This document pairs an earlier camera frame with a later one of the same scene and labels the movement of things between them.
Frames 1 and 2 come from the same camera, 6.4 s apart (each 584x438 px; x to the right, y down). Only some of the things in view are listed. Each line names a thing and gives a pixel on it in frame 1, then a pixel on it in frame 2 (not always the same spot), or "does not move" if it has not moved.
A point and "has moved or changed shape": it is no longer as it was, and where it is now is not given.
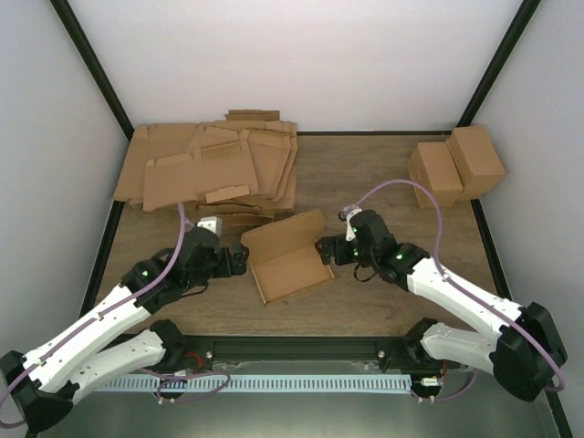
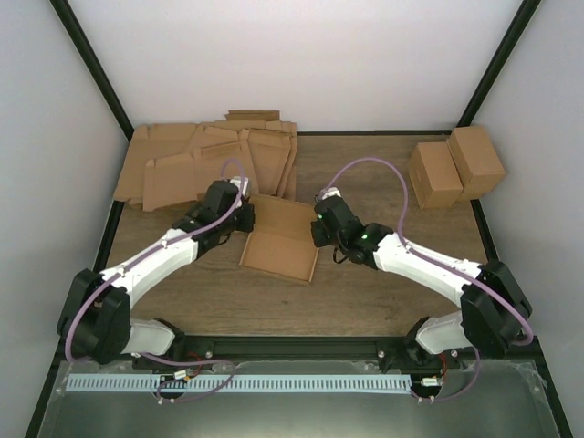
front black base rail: x=196 y=351 does not move
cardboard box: x=479 y=165 does not move
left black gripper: x=240 y=263 -> x=248 y=224
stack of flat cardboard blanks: x=242 y=169 does not move
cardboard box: x=432 y=166 does not move
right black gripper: x=341 y=257 -> x=318 y=237
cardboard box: x=284 y=257 has moved or changed shape
